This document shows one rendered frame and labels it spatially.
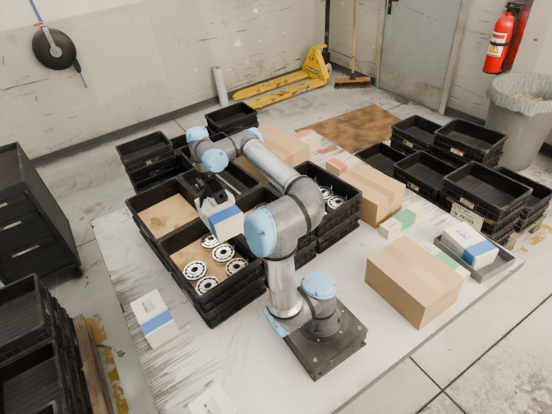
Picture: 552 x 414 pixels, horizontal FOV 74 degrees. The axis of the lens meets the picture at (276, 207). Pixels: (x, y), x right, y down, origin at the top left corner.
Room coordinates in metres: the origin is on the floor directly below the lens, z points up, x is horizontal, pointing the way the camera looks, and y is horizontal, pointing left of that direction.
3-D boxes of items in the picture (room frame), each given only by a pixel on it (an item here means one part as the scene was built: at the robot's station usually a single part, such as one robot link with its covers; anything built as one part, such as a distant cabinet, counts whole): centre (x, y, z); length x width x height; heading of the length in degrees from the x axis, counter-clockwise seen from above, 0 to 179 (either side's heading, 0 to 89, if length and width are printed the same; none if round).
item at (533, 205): (1.84, -1.64, 0.26); 0.40 x 0.30 x 0.23; 28
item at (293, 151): (1.92, -0.01, 0.80); 0.40 x 0.30 x 0.20; 34
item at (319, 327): (0.75, -0.12, 0.85); 0.15 x 0.15 x 0.10
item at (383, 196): (1.47, -0.49, 0.78); 0.30 x 0.22 x 0.16; 35
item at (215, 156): (1.04, 0.17, 1.40); 0.11 x 0.11 x 0.08; 28
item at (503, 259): (1.05, -0.86, 0.73); 0.27 x 0.20 x 0.05; 22
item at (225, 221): (1.10, 0.23, 1.09); 0.20 x 0.12 x 0.09; 28
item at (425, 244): (1.00, -0.70, 0.73); 0.24 x 0.06 x 0.06; 25
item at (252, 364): (1.31, 0.01, 0.35); 1.60 x 1.60 x 0.70; 28
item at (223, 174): (1.57, 0.28, 0.87); 0.40 x 0.30 x 0.11; 33
